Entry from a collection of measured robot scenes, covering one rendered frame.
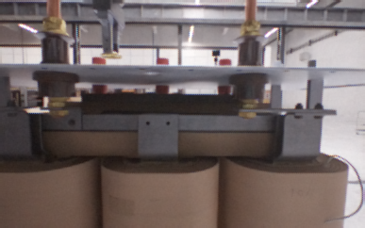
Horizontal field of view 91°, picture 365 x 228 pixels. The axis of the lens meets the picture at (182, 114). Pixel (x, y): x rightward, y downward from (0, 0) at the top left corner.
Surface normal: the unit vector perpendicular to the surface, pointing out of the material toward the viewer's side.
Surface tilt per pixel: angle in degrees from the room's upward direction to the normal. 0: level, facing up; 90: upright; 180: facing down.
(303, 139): 90
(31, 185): 90
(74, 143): 90
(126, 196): 90
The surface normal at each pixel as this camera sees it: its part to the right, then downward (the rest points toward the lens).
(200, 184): 0.44, 0.08
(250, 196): -0.66, 0.06
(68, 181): 0.69, 0.07
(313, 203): 0.02, 0.08
